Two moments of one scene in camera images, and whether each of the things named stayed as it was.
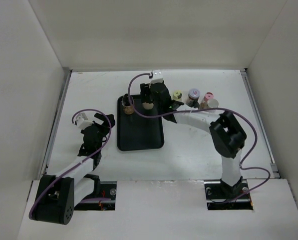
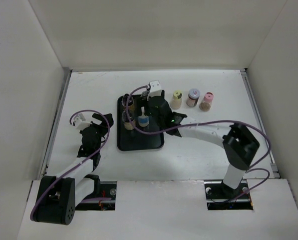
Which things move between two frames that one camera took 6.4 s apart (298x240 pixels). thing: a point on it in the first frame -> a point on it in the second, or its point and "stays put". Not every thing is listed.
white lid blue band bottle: x=212 y=103 -> x=143 y=120
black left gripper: x=105 y=129 stays put
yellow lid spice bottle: x=176 y=95 stays put
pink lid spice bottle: x=207 y=96 stays put
